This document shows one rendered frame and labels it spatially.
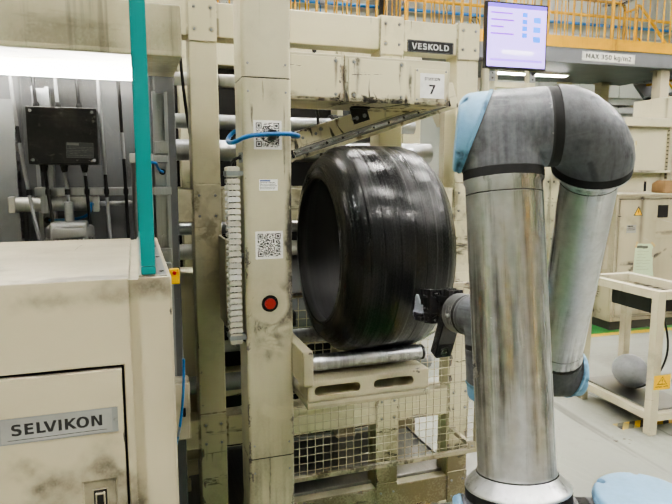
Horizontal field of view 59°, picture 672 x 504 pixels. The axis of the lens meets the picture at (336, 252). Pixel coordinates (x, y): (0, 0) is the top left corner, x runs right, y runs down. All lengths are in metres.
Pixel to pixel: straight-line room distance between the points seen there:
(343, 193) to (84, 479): 0.92
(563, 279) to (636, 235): 4.94
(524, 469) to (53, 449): 0.63
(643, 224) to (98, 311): 5.53
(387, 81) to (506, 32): 3.64
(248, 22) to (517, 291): 1.04
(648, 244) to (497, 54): 2.22
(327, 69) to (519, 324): 1.26
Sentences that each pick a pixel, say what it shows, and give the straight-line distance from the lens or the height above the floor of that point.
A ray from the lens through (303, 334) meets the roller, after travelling 1.88.
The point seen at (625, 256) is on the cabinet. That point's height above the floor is 0.68.
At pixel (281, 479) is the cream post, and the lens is 1.80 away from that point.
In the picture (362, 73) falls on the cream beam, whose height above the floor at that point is 1.73.
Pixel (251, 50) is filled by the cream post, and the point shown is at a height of 1.72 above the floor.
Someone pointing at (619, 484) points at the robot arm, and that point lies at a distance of 0.99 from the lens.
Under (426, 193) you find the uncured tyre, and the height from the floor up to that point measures 1.36.
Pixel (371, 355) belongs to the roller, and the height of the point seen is 0.91.
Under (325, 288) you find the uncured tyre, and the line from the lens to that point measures 1.98.
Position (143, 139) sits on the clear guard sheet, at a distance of 0.83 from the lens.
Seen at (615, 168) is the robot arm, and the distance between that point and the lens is 0.93.
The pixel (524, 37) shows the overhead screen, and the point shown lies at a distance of 5.66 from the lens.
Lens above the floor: 1.40
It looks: 7 degrees down
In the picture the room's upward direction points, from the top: straight up
